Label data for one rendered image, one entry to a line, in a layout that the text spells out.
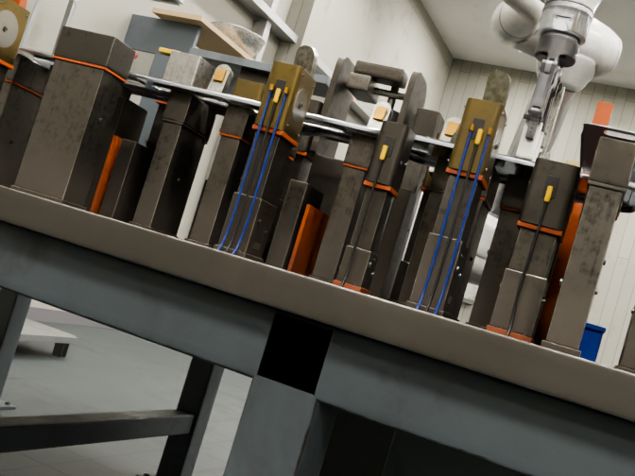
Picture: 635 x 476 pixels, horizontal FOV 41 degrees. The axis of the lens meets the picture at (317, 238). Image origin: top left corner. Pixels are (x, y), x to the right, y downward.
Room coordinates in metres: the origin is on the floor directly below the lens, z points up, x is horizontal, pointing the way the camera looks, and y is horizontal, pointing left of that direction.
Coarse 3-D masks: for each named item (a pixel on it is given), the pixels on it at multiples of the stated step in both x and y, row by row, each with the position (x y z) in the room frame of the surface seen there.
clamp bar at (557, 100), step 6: (558, 84) 1.62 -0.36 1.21; (558, 90) 1.63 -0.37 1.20; (564, 90) 1.65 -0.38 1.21; (558, 96) 1.65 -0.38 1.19; (558, 102) 1.64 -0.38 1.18; (552, 108) 1.66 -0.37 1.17; (558, 108) 1.64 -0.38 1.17; (552, 114) 1.65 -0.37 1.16; (552, 120) 1.64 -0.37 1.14; (546, 126) 1.65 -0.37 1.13; (552, 126) 1.64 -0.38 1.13; (552, 132) 1.65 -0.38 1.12; (546, 138) 1.63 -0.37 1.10; (546, 144) 1.63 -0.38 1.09; (546, 150) 1.64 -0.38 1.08
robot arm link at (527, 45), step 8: (496, 8) 2.02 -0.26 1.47; (496, 16) 2.00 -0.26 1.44; (496, 24) 2.01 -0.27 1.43; (496, 32) 2.04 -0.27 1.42; (504, 32) 1.99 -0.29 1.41; (536, 32) 2.00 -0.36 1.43; (504, 40) 2.04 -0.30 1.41; (512, 40) 2.01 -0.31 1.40; (520, 40) 2.01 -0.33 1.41; (528, 40) 2.01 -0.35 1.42; (536, 40) 2.01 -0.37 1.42; (520, 48) 2.05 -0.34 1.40; (528, 48) 2.04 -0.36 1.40
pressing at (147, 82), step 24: (24, 48) 1.75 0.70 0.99; (144, 96) 1.87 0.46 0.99; (168, 96) 1.84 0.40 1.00; (216, 96) 1.67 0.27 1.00; (312, 120) 1.62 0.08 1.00; (336, 120) 1.53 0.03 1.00; (432, 144) 1.51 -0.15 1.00; (504, 168) 1.52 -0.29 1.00; (528, 168) 1.46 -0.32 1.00; (576, 192) 1.54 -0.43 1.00
